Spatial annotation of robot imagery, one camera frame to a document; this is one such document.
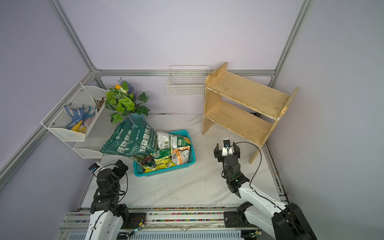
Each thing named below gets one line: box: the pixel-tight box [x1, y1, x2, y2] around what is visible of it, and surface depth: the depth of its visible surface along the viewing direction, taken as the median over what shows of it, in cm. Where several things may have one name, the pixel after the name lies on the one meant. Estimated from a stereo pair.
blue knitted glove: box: [63, 104, 86, 130], surface depth 73 cm
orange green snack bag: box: [170, 145, 190, 166], surface depth 86 cm
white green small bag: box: [156, 131, 191, 149], surface depth 88 cm
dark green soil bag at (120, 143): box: [100, 117, 138, 156], surface depth 77 cm
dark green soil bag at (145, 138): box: [131, 117, 158, 154], surface depth 80 cm
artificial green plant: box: [105, 77, 151, 124], surface depth 85 cm
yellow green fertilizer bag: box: [142, 148, 176, 173], surface depth 81 cm
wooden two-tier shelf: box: [202, 62, 300, 164], surface depth 80 cm
